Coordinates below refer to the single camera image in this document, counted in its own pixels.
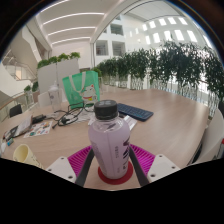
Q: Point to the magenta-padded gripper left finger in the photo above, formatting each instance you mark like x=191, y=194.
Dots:
x=61, y=168

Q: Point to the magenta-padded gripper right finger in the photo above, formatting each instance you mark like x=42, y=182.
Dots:
x=161, y=166

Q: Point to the purple drink bottle black cap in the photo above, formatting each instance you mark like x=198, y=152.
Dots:
x=109, y=150

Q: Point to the clear plastic water bottle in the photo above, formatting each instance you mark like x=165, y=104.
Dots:
x=55, y=97

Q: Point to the pale yellow mug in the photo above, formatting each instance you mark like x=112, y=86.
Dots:
x=26, y=156

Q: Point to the colourful sticker sheet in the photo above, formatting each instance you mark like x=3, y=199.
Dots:
x=39, y=129

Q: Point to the flat round red coaster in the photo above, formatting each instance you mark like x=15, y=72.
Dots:
x=115, y=180

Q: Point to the black power adapter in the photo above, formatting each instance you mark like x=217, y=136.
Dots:
x=38, y=118

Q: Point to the white chair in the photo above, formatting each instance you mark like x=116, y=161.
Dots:
x=43, y=99
x=210, y=140

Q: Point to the dark blue keyboard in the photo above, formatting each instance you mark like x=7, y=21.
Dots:
x=135, y=112

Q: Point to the black chair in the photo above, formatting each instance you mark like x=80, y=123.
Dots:
x=15, y=110

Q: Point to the green tote bag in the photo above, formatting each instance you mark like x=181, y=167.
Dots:
x=81, y=88

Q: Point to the white cabinet topped with plants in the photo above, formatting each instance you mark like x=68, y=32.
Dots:
x=58, y=72

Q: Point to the row of potted green plants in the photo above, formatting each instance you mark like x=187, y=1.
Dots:
x=166, y=68

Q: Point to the ceiling light strips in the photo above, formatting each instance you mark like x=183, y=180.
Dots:
x=71, y=28

